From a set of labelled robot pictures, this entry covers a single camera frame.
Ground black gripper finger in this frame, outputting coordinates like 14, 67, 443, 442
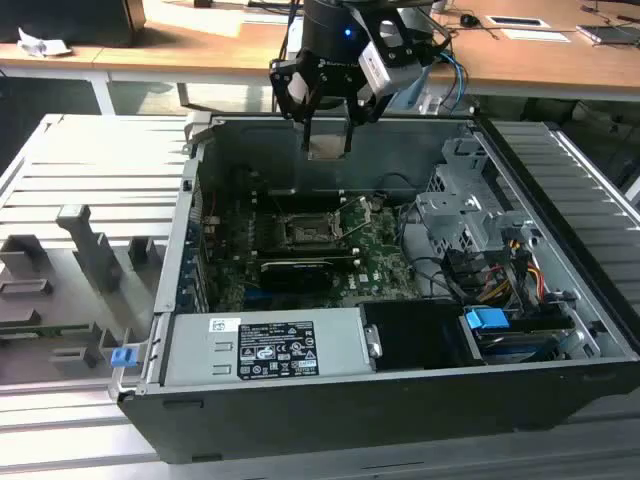
268, 48, 322, 152
342, 74, 390, 154

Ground small square CPU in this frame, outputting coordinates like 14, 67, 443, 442
307, 139, 347, 162

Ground metal socket cover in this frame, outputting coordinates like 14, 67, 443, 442
329, 196, 375, 239

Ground metal locking lever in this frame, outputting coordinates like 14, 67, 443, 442
266, 188, 291, 224

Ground CPU socket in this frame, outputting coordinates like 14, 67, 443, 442
276, 210, 349, 250

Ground white paper sheet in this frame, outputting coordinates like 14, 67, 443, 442
239, 11, 304, 27
501, 28, 575, 44

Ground wooden desk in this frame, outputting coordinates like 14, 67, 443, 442
429, 0, 640, 103
0, 0, 307, 117

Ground metal drive cage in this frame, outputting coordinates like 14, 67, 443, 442
414, 137, 546, 261

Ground green motherboard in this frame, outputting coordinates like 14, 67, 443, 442
192, 169, 431, 311

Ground black graphics card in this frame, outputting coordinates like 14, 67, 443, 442
258, 258, 335, 295

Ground black box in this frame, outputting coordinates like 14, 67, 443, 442
0, 0, 147, 49

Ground black plastic shroud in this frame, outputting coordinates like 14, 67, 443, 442
359, 299, 484, 374

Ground blue disk carrier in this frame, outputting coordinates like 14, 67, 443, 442
463, 307, 574, 364

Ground crumpled white paper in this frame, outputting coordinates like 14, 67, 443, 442
16, 26, 74, 59

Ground grey parts rack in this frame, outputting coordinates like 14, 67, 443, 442
0, 203, 167, 382

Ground grey laptop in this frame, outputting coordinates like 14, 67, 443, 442
576, 22, 640, 50

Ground grey power supply unit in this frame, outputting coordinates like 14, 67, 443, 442
162, 307, 376, 386

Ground open black PC case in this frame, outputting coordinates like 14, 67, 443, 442
107, 112, 640, 464

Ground blue case latch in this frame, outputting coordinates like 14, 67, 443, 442
110, 347, 138, 370

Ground green RAM stick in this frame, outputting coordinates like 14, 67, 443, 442
0, 323, 92, 336

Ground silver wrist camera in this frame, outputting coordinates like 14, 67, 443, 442
357, 39, 422, 99

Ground black camera bracket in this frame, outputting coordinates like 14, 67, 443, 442
344, 2, 454, 69

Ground blue arm cables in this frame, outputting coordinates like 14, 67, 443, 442
441, 51, 470, 109

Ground black cable bundle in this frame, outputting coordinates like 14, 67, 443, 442
398, 199, 467, 304

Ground yellow red wire bundle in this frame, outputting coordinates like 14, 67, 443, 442
478, 238, 547, 307

